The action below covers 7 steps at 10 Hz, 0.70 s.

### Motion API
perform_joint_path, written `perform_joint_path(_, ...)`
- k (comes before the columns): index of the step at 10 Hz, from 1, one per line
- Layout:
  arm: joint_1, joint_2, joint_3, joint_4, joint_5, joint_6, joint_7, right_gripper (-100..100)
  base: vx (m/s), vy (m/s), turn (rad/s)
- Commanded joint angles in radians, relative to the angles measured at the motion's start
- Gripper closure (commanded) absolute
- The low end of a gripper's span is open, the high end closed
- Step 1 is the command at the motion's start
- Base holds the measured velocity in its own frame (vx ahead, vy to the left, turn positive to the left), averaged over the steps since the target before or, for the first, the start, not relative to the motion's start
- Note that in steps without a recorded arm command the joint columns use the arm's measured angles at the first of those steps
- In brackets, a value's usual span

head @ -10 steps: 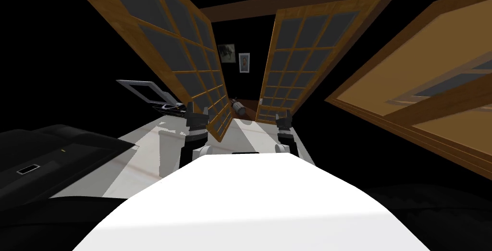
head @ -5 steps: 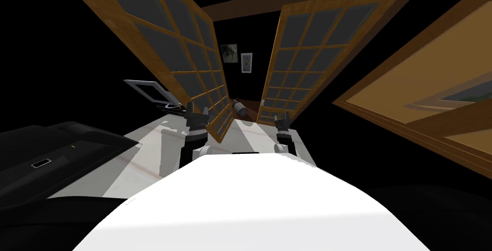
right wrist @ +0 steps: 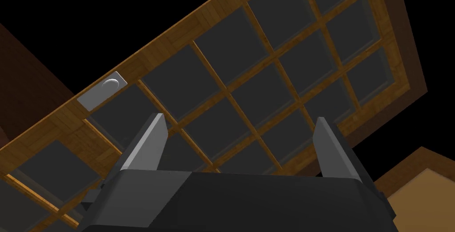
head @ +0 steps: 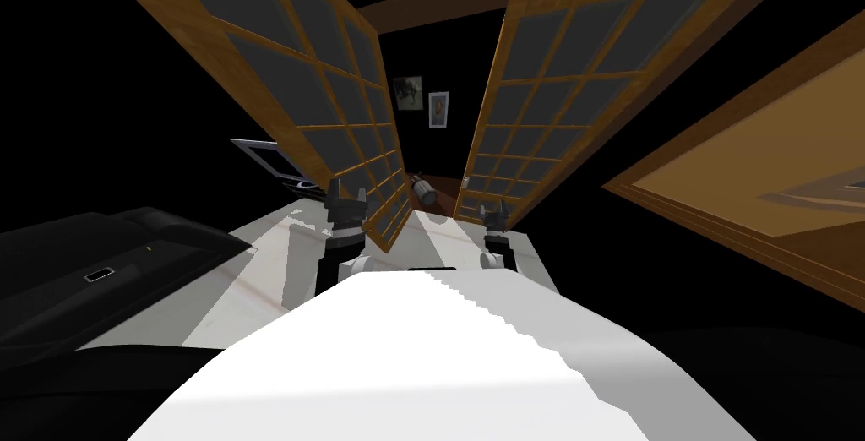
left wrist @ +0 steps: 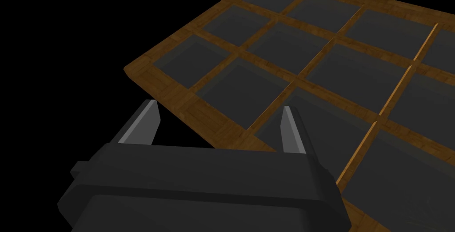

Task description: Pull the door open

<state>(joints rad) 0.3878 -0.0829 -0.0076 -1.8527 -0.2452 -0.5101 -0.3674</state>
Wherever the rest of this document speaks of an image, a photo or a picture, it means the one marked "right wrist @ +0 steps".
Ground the wooden glass-paned door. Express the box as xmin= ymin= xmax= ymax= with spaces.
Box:
xmin=0 ymin=0 xmax=412 ymax=232

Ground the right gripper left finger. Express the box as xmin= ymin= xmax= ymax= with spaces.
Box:
xmin=120 ymin=112 xmax=169 ymax=172

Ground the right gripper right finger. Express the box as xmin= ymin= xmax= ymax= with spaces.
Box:
xmin=312 ymin=116 xmax=363 ymax=183

